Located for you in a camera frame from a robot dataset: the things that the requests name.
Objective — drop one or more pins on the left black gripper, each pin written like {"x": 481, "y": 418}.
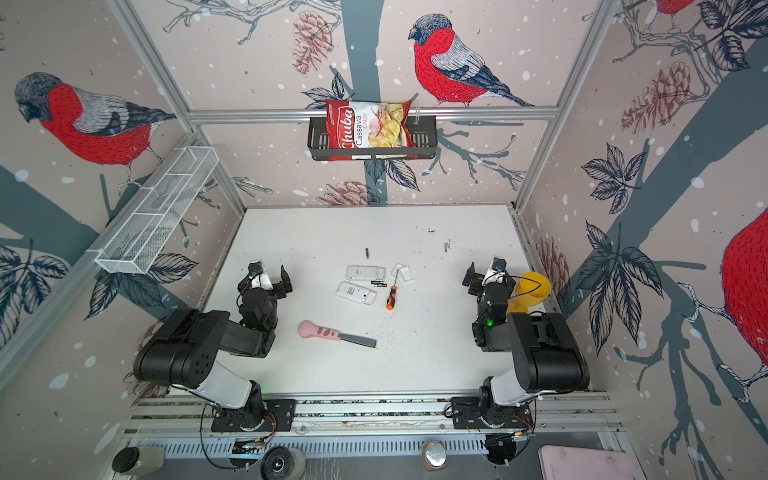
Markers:
{"x": 278, "y": 290}

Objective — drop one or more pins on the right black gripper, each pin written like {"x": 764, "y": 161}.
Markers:
{"x": 508, "y": 287}

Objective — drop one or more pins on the white remote green buttons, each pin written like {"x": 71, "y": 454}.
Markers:
{"x": 355, "y": 293}

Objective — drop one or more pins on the white remote grey buttons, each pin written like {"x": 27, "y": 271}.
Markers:
{"x": 366, "y": 273}

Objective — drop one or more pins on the orange black screwdriver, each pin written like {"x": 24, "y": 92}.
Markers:
{"x": 392, "y": 296}

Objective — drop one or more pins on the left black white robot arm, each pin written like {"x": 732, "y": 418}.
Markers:
{"x": 183, "y": 352}

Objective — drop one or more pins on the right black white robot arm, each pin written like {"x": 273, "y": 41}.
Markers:
{"x": 545, "y": 358}

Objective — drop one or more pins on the yellow plastic cup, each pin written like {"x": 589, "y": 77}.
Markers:
{"x": 530, "y": 291}

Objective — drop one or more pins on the red cassava chips bag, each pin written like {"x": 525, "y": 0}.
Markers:
{"x": 363, "y": 125}

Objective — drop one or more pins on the black round speaker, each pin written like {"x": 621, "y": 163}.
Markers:
{"x": 282, "y": 463}

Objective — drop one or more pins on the silver round cap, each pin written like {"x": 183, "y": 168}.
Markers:
{"x": 434, "y": 455}

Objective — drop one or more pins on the pink pad corner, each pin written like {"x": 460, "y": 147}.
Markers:
{"x": 572, "y": 463}

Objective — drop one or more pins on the black grey cylinder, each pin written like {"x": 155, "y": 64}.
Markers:
{"x": 138, "y": 461}

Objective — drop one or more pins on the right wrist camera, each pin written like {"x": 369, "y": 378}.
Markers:
{"x": 494, "y": 275}

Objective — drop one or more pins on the pink handled scraper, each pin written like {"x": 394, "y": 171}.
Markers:
{"x": 307, "y": 329}

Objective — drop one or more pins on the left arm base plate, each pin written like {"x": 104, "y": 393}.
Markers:
{"x": 265, "y": 416}

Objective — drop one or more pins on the white wire mesh shelf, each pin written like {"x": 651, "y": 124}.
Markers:
{"x": 141, "y": 238}

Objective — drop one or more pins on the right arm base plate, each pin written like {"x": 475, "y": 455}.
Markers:
{"x": 467, "y": 413}

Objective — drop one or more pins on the black wall basket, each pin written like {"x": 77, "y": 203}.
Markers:
{"x": 423, "y": 136}

